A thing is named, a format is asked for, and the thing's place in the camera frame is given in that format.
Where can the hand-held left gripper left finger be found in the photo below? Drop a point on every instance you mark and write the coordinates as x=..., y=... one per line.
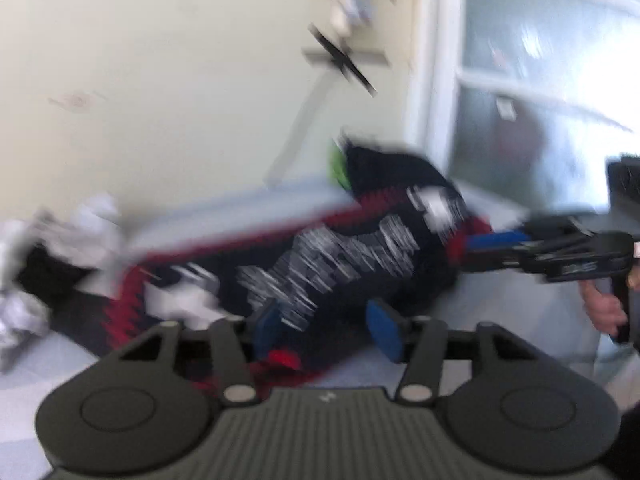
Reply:
x=267, y=332

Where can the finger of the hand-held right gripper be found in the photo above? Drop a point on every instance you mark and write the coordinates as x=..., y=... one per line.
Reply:
x=500, y=240
x=500, y=261

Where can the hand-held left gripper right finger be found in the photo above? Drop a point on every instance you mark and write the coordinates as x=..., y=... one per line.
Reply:
x=385, y=330

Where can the black red white patterned garment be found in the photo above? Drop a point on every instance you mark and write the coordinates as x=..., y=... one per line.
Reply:
x=350, y=260

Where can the person's right hand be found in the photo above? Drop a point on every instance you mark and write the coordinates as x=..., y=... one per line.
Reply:
x=602, y=307

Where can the dark navy green folded garment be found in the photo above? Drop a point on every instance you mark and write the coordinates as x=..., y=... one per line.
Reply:
x=385, y=170

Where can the white framed frosted window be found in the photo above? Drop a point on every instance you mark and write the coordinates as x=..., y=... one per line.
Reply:
x=500, y=60

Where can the black cloth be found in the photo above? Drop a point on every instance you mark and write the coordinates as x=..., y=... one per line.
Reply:
x=55, y=275

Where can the black tape strips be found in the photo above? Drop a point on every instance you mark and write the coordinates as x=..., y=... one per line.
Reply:
x=345, y=60

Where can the white crumpled cloth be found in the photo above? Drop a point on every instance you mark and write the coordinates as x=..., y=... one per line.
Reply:
x=20, y=315

